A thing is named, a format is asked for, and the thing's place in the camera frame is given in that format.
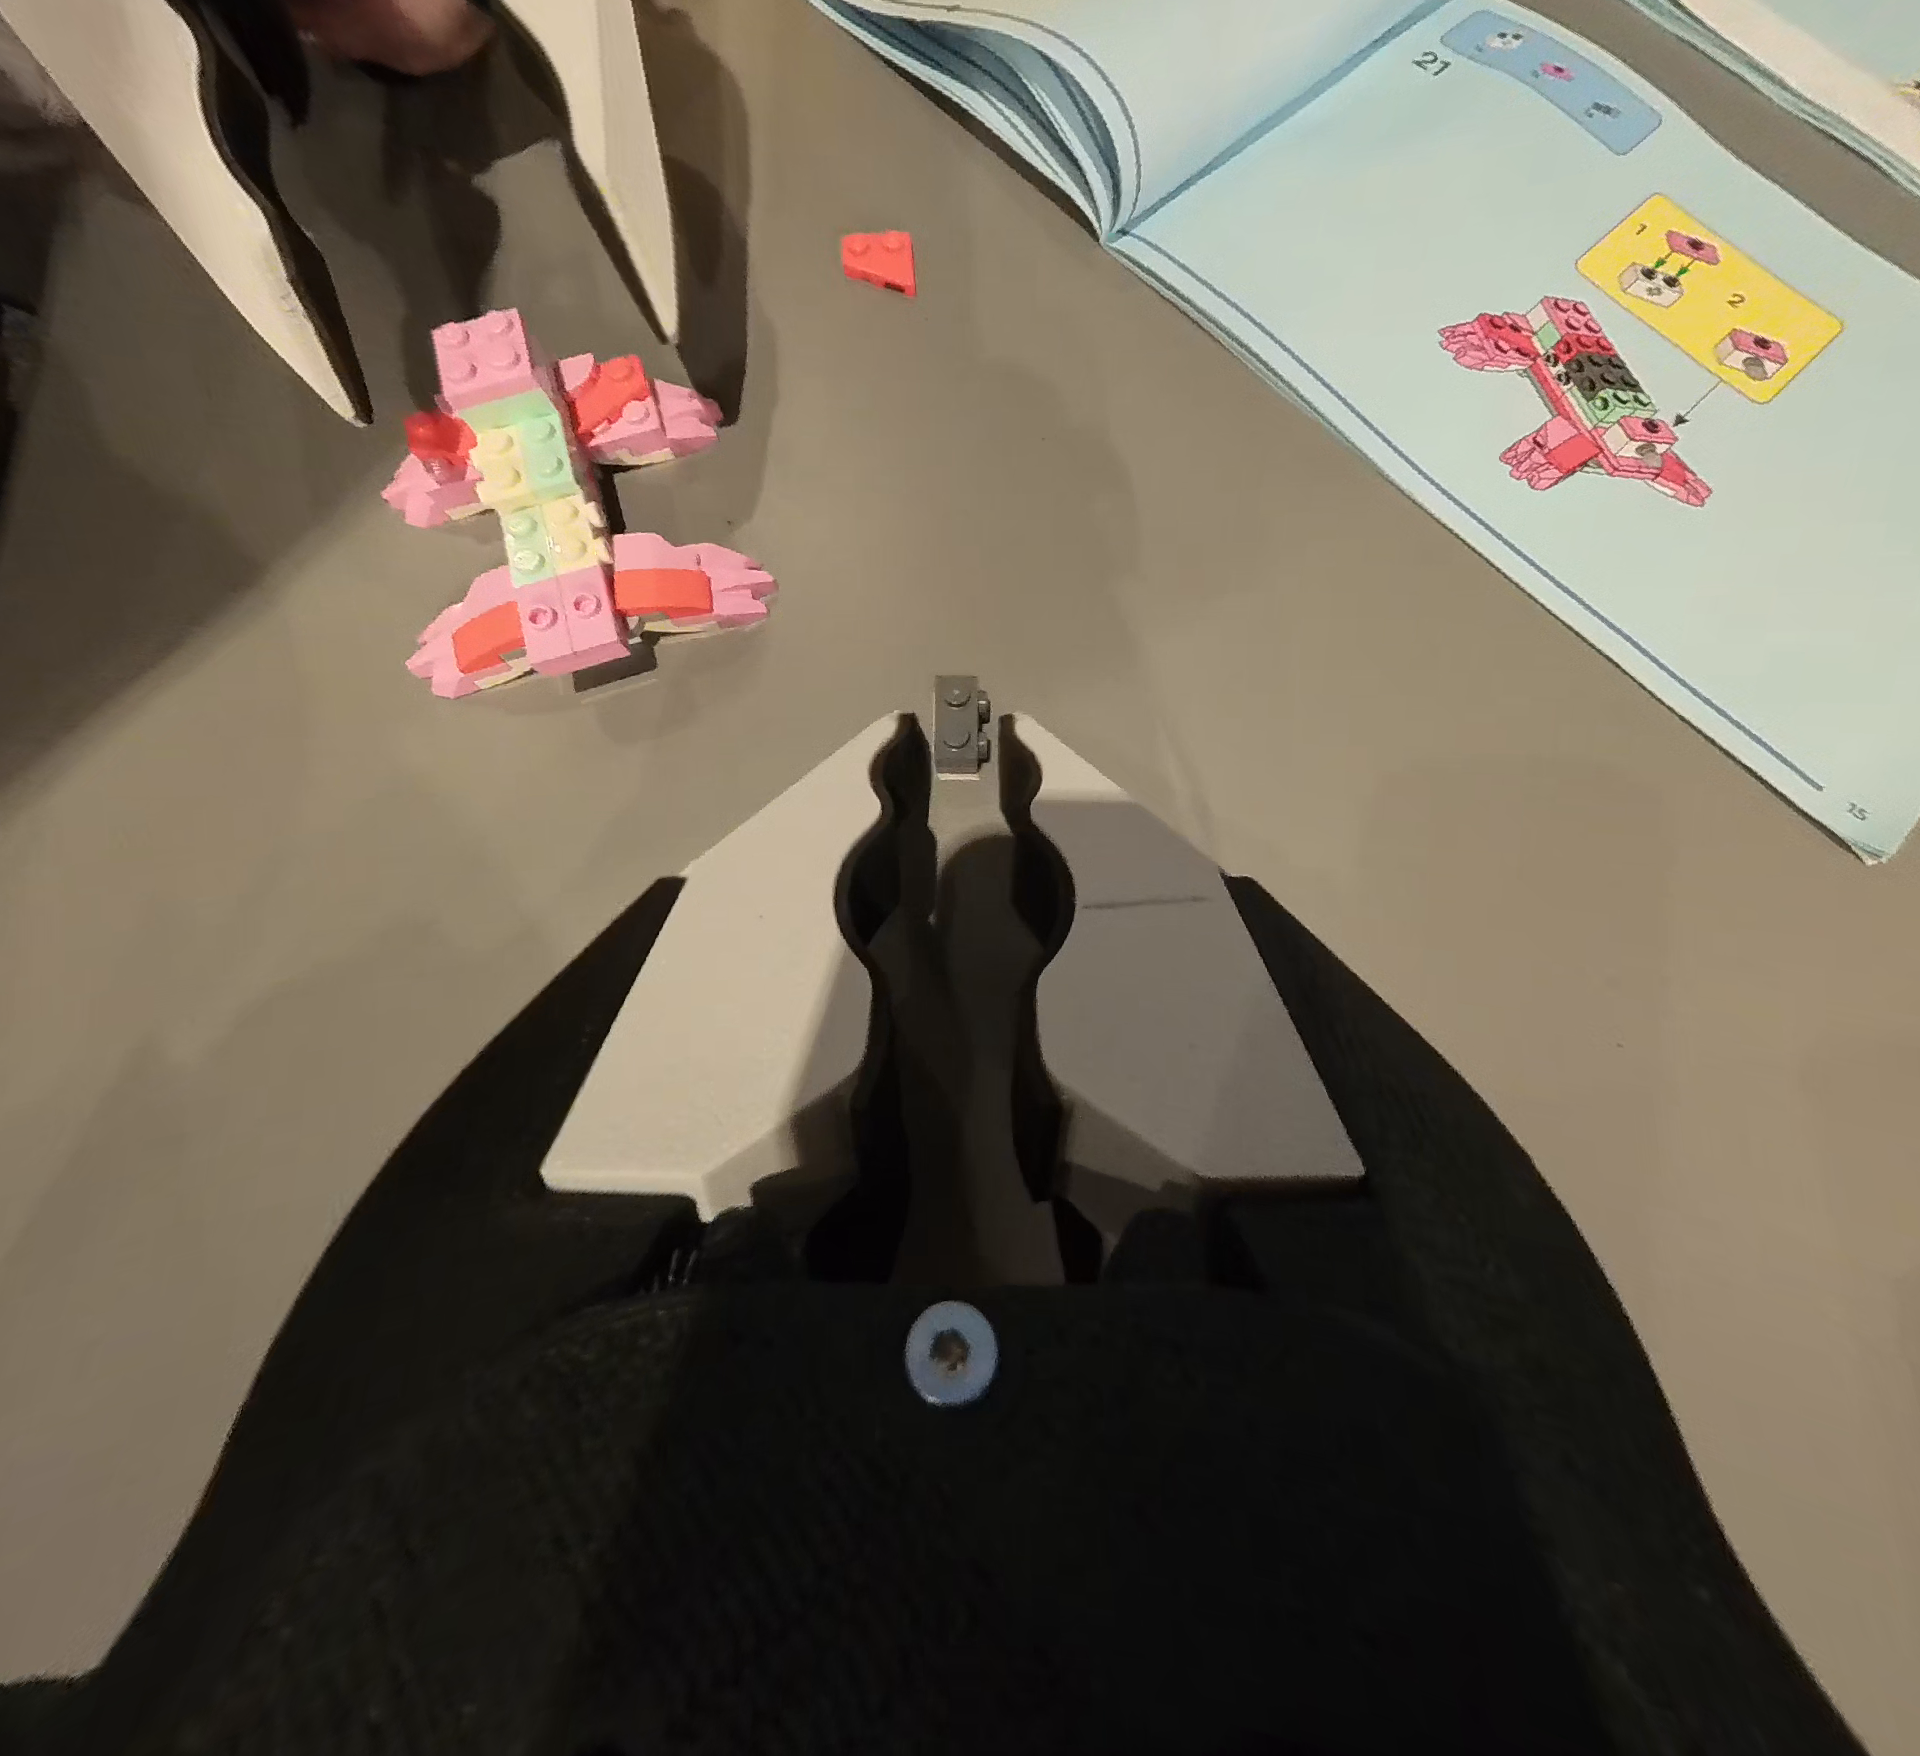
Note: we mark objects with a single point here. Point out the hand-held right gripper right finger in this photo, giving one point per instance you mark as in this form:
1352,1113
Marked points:
1185,1037

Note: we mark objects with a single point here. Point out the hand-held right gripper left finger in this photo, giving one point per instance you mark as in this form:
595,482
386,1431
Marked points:
720,1037

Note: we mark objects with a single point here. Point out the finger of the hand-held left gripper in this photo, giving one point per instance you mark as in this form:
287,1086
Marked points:
593,30
90,17

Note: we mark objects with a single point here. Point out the small pink square brick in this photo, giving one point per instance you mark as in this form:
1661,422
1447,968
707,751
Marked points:
489,353

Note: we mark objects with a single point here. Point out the small dark grey brick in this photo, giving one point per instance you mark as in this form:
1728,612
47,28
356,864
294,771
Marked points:
957,729

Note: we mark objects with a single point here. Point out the pink toy brick model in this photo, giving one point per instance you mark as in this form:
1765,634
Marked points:
480,639

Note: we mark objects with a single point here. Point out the pastel toy brick assembly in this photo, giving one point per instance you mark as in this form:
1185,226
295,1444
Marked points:
534,496

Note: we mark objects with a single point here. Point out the grey desk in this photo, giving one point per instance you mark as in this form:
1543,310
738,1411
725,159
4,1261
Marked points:
1200,662

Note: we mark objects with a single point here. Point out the person's left hand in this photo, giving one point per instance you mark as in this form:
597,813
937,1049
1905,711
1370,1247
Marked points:
421,25

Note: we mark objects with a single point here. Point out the small red brick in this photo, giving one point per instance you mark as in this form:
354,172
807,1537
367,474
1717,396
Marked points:
878,259

